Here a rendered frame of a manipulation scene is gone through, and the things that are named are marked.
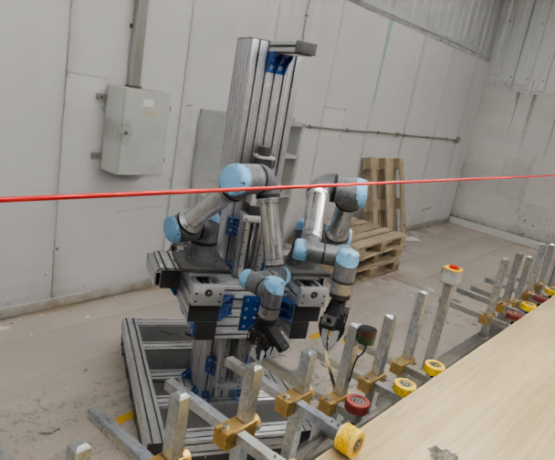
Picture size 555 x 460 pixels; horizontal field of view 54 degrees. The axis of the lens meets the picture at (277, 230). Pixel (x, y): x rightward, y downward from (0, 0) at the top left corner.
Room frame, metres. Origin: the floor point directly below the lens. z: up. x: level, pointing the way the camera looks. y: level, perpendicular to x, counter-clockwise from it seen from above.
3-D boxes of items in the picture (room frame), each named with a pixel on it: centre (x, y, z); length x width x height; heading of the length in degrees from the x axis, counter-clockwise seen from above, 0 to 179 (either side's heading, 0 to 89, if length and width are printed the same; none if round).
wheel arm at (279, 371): (1.72, -0.21, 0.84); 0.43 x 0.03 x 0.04; 52
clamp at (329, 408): (1.67, -0.30, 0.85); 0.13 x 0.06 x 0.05; 142
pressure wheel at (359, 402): (1.60, -0.36, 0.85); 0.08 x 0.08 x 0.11
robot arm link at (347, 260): (1.74, -0.25, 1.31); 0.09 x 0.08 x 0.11; 178
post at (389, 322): (1.88, -0.47, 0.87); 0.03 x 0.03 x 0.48; 52
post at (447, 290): (2.28, -0.79, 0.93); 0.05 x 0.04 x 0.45; 142
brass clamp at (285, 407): (1.47, -0.15, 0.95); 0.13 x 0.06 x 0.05; 142
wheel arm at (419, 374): (2.08, -0.55, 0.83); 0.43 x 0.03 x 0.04; 52
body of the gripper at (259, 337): (1.87, -0.01, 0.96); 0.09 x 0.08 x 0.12; 51
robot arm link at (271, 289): (1.87, -0.02, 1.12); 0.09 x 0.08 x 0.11; 51
